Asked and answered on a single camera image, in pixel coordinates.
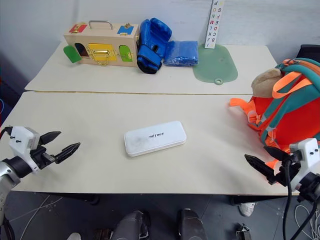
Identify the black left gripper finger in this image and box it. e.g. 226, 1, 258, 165
39, 131, 62, 146
53, 142, 82, 165

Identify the white rectangular case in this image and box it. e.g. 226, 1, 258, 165
123, 120, 188, 158

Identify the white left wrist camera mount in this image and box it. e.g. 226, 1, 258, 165
8, 126, 41, 175

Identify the white alphabet letter board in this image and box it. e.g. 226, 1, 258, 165
203, 0, 226, 49

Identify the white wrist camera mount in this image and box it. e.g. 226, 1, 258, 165
8, 126, 41, 175
289, 137, 320, 193

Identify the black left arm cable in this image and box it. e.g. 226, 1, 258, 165
0, 126, 14, 141

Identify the blue boxing glove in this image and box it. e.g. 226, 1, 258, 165
136, 17, 173, 75

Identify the green silicone mat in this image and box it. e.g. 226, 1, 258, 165
192, 43, 239, 86

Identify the white shoe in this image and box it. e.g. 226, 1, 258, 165
238, 201, 258, 218

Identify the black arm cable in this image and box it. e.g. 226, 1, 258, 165
281, 159, 295, 240
0, 126, 14, 141

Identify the black chair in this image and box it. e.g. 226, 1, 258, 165
296, 44, 320, 64

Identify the wooden lock puzzle box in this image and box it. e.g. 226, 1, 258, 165
62, 20, 140, 68

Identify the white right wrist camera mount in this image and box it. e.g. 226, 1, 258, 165
289, 137, 320, 193

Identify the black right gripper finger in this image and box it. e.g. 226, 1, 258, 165
244, 153, 276, 186
263, 146, 292, 161

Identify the orange teal backpack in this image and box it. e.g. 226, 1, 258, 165
228, 57, 320, 173

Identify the dark rounded black shape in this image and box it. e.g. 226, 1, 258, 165
176, 208, 209, 240

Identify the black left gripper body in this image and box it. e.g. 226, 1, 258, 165
29, 139, 56, 171

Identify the white floor cable bundle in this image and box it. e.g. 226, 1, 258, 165
293, 202, 320, 240

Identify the thin white floor cable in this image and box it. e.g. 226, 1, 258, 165
21, 194, 64, 240

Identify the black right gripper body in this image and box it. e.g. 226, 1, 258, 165
274, 153, 303, 188

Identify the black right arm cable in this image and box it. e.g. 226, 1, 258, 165
281, 159, 295, 240

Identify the blue folded plastic bag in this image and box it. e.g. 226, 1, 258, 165
162, 39, 200, 67

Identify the dark rounded grey shape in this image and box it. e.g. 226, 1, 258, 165
109, 209, 152, 240

